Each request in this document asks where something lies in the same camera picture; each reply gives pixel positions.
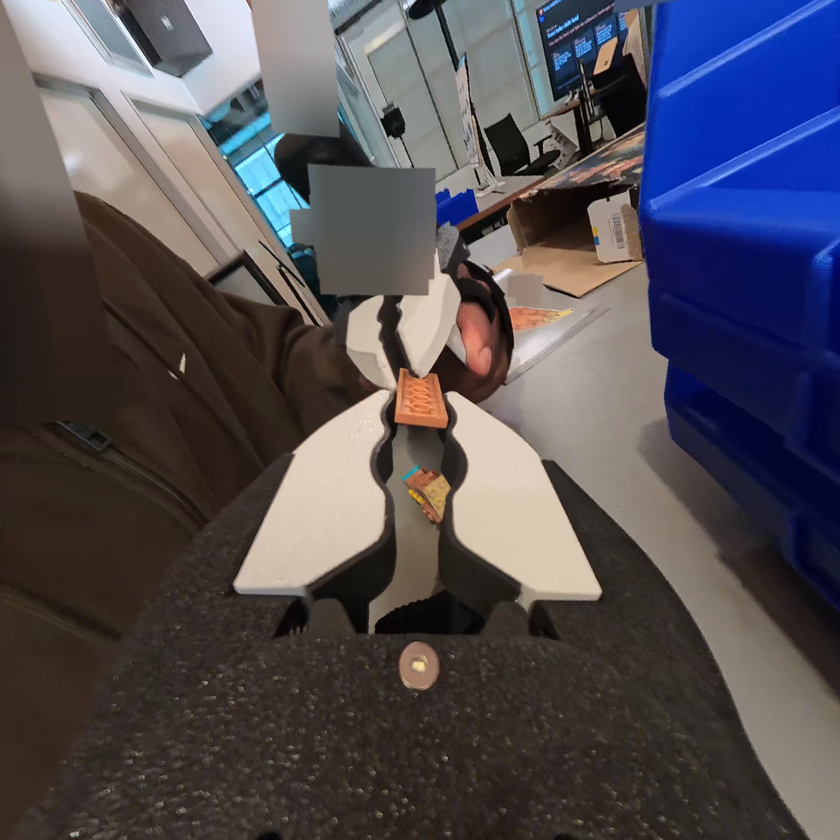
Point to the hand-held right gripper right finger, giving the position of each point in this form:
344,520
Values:
518,518

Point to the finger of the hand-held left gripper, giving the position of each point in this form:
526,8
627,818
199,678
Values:
367,341
430,328

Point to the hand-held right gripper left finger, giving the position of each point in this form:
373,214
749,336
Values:
315,518

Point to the orange toy brick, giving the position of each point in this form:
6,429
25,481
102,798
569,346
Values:
422,400

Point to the orange yellow brick train model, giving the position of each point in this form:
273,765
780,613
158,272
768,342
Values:
430,489

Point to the person's left forearm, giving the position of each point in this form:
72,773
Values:
289,367

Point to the person's left hand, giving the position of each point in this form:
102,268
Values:
479,348

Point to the printed instruction booklet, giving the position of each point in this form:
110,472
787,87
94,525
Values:
544,334

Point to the long wooden desk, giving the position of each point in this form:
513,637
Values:
499,197

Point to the flattened cardboard box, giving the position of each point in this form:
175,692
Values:
564,243

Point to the black office chair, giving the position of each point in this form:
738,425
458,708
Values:
512,144

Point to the white instruction sheet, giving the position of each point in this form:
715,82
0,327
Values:
469,118

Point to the black speaker on stand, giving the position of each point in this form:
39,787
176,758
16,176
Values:
394,121

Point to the dark computer monitor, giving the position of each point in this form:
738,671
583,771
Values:
577,46

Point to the black round lamp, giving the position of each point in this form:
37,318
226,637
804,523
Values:
443,26

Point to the black wall speaker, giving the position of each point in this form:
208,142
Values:
170,33

